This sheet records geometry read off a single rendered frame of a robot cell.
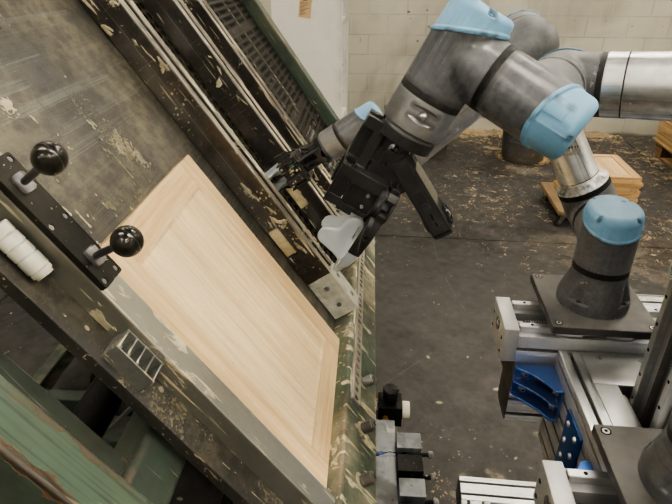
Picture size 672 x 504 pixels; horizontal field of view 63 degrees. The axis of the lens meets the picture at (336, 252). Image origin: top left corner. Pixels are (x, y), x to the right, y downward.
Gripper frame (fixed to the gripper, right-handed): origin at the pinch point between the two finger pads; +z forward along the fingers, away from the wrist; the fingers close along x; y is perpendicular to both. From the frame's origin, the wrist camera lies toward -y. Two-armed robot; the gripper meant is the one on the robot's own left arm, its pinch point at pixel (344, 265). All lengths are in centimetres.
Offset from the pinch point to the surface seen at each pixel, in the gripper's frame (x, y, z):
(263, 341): -17.5, 2.2, 32.4
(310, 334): -34, -8, 39
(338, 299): -53, -13, 39
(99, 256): 7.5, 28.2, 11.2
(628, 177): -310, -185, 7
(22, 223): 8.9, 37.6, 10.9
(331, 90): -415, 21, 81
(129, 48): -50, 54, 6
